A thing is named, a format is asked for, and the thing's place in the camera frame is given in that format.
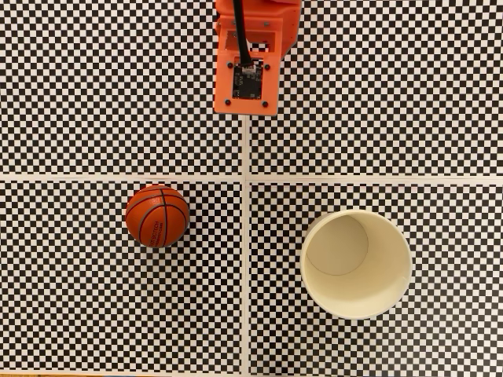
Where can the small orange basketball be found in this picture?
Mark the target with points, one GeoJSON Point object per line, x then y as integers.
{"type": "Point", "coordinates": [157, 220]}

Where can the white paper cup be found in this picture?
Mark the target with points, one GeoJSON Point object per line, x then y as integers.
{"type": "Point", "coordinates": [365, 282]}

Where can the orange camera mount with board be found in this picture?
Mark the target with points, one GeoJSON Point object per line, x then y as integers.
{"type": "Point", "coordinates": [226, 86]}

